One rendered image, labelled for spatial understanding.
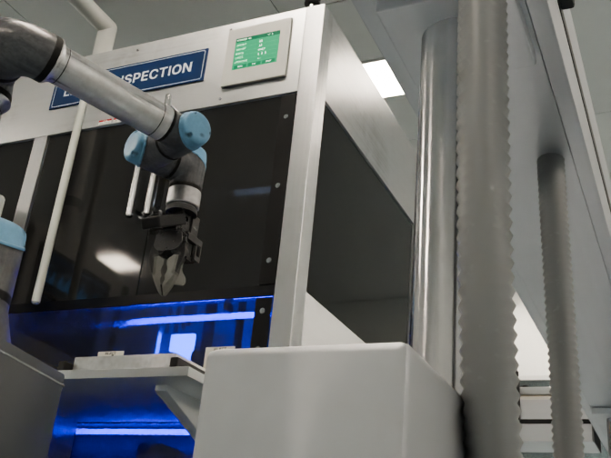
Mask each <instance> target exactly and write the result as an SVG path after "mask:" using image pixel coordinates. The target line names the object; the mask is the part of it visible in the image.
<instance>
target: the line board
mask: <svg viewBox="0 0 611 458"><path fill-rule="evenodd" d="M208 52H209V48H205V49H201V50H196V51H192V52H187V53H183V54H179V55H170V56H167V57H162V58H157V59H154V60H149V61H144V62H140V63H136V64H131V65H123V66H119V67H115V68H110V69H106V70H107V71H108V72H110V73H112V74H114V75H116V76H118V77H120V78H121V79H123V80H125V81H126V82H128V83H129V84H131V85H133V86H135V87H137V88H138V89H140V90H142V91H143V92H147V91H152V90H156V89H161V88H167V87H171V86H176V85H184V84H189V83H194V82H199V81H204V78H205V68H206V62H207V57H208ZM79 102H80V99H79V98H77V97H75V96H74V95H71V94H69V93H68V92H66V91H64V90H63V89H61V88H59V87H57V86H55V89H54V92H53V96H52V100H51V103H50V106H49V110H53V109H57V108H63V107H68V106H72V105H79Z"/></svg>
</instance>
